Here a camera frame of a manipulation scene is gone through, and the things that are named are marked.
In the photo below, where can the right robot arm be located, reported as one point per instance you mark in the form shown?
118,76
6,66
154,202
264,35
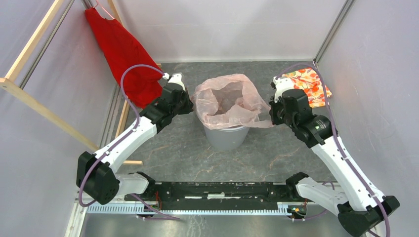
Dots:
361,206

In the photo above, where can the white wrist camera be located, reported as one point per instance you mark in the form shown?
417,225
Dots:
175,78
281,84

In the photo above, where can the red cloth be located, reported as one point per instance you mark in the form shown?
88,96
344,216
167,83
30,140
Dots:
122,51

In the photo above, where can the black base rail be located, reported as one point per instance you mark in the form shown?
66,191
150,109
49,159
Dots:
208,198

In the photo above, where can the pink translucent trash bag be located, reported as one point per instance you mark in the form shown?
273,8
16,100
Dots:
230,101

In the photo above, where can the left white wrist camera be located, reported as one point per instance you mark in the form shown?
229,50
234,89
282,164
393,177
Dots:
175,78

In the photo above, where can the grey plastic trash bin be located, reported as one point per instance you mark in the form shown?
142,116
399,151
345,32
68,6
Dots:
226,139

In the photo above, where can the wooden frame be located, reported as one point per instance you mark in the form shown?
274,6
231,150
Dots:
67,73

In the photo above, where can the orange floral cloth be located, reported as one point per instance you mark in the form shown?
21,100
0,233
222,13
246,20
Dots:
309,81

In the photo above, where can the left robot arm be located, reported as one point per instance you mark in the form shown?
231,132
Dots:
96,173

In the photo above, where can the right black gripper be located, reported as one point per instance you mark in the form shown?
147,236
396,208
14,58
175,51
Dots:
275,120

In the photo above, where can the metal corner post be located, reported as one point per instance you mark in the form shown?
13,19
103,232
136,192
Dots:
348,4

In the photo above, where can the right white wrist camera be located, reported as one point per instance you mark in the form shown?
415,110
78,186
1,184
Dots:
281,84

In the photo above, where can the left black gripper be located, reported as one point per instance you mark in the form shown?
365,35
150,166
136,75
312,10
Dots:
189,104

